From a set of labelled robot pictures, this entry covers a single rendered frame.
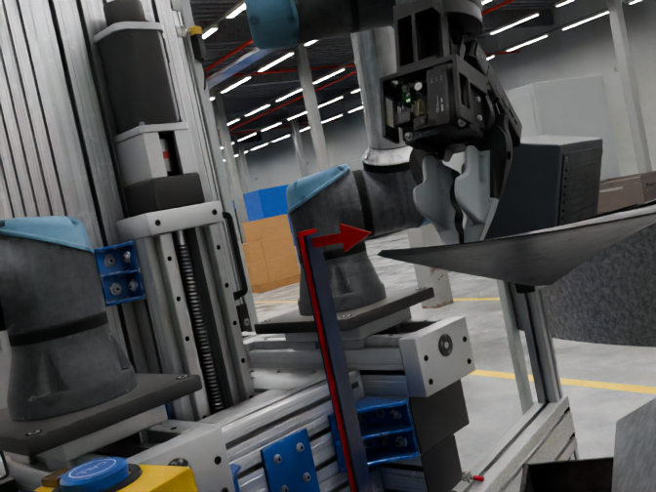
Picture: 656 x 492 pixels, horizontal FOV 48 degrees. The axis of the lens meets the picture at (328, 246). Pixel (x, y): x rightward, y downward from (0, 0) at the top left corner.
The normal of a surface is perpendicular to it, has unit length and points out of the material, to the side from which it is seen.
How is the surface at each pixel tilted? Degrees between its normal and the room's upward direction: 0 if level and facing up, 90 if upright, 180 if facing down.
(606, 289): 90
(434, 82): 73
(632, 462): 55
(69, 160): 90
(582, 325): 90
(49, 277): 90
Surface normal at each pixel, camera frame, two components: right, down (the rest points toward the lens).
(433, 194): 0.76, -0.22
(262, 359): -0.68, 0.18
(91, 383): 0.53, -0.38
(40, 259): 0.37, -0.07
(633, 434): -0.92, -0.39
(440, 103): -0.59, -0.14
